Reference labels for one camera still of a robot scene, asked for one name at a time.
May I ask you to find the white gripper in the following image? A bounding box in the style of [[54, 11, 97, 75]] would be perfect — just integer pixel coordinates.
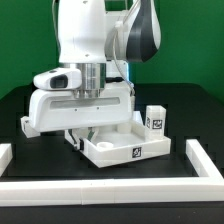
[[29, 82, 133, 150]]

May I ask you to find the white square table top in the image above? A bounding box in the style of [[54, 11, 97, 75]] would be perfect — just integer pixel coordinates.
[[63, 111, 172, 169]]

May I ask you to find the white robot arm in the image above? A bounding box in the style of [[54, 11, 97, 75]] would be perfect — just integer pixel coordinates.
[[21, 0, 161, 142]]

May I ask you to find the white U-shaped obstacle fence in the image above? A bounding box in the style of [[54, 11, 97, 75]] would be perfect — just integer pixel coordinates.
[[0, 139, 224, 207]]

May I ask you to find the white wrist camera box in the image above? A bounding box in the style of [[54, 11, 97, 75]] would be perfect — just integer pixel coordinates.
[[33, 68, 82, 91]]

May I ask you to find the grey hanging cable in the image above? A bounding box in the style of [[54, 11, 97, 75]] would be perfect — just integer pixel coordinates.
[[51, 0, 61, 44]]

